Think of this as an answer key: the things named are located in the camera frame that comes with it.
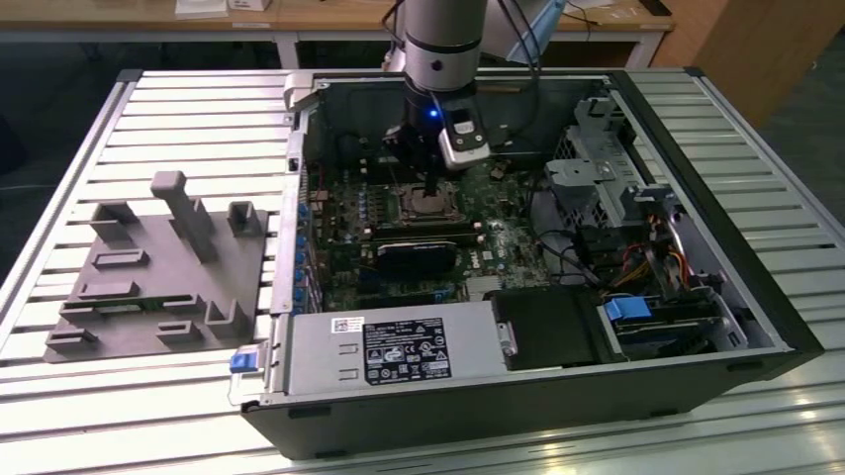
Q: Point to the hard disk in blue carrier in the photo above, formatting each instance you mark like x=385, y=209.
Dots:
x=627, y=309

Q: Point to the black graphics card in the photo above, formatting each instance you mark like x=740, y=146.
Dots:
x=415, y=259

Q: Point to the gray plastic parts rack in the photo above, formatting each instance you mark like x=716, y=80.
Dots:
x=152, y=277

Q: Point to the green motherboard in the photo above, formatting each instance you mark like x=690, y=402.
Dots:
x=508, y=237

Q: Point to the black open PC case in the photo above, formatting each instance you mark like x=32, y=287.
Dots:
x=527, y=410

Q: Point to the blue case latch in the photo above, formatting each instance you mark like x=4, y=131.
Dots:
x=244, y=361

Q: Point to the gray metal drive cage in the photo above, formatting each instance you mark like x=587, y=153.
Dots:
x=587, y=178

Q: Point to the silver chipset heatsink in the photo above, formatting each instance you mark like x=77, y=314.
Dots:
x=483, y=287

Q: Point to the wooden desk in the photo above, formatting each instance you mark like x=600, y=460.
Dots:
x=98, y=17

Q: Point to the gray power supply with label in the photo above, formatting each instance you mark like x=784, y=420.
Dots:
x=316, y=356

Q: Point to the wooden cabinet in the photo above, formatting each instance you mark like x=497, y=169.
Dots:
x=759, y=49

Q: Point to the silver coin battery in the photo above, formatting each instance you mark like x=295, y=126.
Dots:
x=500, y=169

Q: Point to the silver square CPU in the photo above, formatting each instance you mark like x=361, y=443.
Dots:
x=421, y=205

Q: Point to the CPU socket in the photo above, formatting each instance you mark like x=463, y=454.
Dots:
x=453, y=218

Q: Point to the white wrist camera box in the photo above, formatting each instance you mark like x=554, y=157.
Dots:
x=464, y=141

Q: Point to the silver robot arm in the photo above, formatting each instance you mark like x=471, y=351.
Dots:
x=441, y=29

